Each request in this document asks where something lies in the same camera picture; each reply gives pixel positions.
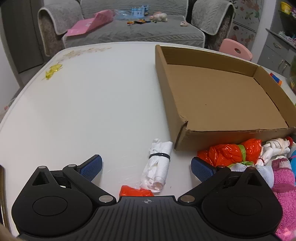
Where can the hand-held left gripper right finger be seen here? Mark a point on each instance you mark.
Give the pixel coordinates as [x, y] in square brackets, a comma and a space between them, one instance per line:
[202, 168]

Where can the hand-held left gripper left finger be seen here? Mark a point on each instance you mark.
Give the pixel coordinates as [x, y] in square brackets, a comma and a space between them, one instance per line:
[91, 168]

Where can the orange bag bundle green tie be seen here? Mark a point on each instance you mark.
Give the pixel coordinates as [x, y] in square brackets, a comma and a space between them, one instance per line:
[224, 153]

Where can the white bundle with black band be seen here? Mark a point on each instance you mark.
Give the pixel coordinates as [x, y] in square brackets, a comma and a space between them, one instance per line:
[157, 166]

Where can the small orange bag bundle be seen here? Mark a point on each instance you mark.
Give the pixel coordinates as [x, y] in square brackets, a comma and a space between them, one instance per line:
[134, 191]

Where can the brown cardboard box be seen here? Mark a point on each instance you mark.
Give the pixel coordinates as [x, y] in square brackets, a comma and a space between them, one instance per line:
[219, 99]

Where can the pink fuzzy dotted garment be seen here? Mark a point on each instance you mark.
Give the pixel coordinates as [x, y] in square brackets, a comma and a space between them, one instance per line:
[284, 185]

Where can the blue knit bundle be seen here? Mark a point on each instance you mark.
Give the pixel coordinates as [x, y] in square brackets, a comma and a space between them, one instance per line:
[293, 158]

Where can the white desktop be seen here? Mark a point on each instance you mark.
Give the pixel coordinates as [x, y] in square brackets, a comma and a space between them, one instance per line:
[92, 104]

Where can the orange blue toy brick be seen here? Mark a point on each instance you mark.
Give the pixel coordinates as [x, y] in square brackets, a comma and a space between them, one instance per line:
[275, 78]

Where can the pink plastic chair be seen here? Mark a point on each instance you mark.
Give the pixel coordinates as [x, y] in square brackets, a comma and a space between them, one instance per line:
[231, 49]

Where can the grey cabinet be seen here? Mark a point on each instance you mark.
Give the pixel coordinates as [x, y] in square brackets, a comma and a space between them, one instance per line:
[275, 51]

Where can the grey sofa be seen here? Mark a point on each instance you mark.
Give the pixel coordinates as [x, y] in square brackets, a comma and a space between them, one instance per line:
[138, 32]

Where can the small pink toy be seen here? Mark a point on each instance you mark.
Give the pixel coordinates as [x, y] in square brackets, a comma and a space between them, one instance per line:
[184, 23]

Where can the refrigerator with floral stickers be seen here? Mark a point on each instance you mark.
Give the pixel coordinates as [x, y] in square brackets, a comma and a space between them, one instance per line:
[245, 27]

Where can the dark wooden door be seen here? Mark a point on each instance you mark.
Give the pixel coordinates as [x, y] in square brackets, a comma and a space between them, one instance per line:
[20, 34]

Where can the scattered colourful toy pieces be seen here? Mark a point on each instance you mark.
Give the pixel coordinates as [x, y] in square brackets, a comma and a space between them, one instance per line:
[138, 22]

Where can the clear plastic bag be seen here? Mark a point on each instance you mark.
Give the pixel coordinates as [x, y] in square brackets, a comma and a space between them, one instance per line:
[121, 14]

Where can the white pink plush toy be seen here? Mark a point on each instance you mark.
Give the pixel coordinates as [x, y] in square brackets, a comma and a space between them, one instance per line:
[159, 16]

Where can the blue toy castle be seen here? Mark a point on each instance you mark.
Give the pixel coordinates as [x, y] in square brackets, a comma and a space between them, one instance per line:
[140, 11]

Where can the yellow tub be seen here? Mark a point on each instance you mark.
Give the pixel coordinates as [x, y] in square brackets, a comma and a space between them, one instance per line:
[286, 8]

